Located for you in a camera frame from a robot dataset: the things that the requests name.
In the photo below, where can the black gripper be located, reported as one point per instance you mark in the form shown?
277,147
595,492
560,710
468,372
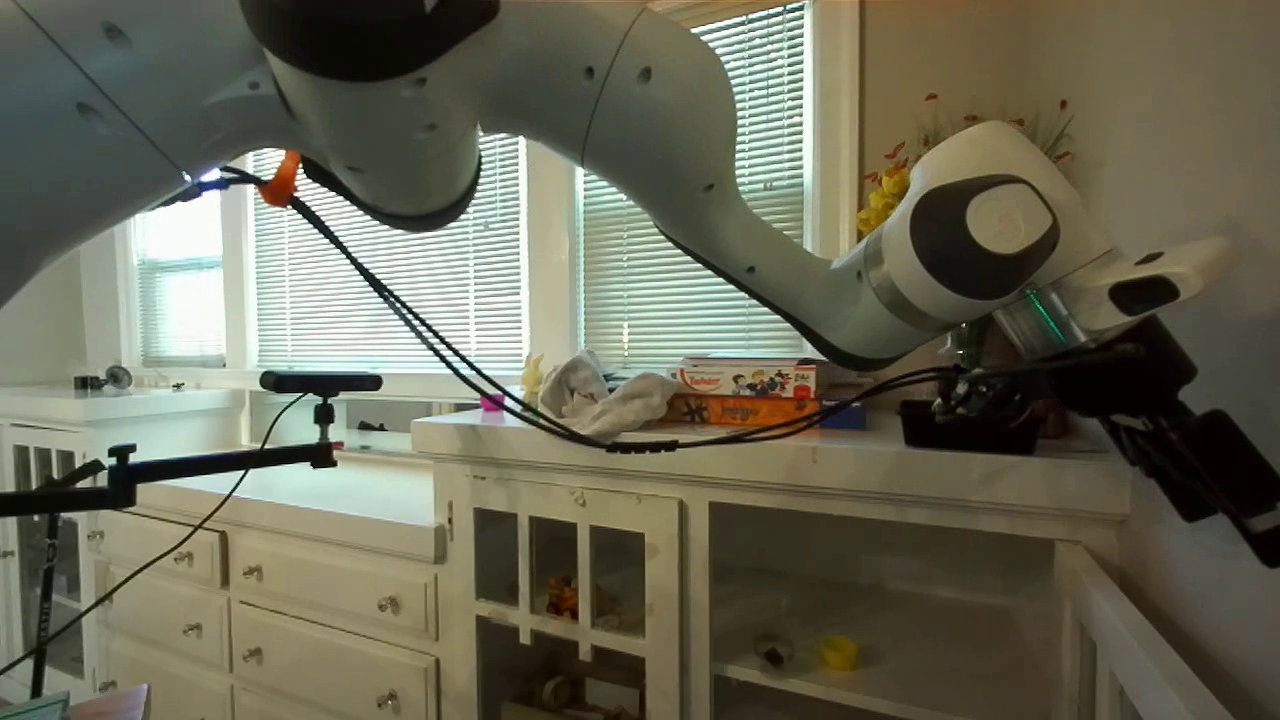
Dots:
1202,461

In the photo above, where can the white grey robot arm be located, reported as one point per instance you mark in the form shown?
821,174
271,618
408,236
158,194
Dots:
116,105

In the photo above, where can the white glass-front cabinet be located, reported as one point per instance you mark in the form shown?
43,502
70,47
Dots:
943,564

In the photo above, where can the yellow white flower bouquet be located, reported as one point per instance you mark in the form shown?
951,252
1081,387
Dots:
885,187

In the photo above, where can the orange game box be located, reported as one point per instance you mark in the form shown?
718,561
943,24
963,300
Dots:
745,392

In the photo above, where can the right window blind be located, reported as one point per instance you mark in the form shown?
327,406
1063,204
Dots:
642,298

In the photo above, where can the white crumpled cloth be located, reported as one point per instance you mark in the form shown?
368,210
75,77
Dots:
589,406

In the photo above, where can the small pink cup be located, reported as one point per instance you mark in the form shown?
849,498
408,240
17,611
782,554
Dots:
491,406

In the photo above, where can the white drawer dresser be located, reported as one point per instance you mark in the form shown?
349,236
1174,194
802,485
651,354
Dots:
277,597

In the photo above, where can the black camera on boom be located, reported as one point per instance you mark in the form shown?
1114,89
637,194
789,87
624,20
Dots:
116,476

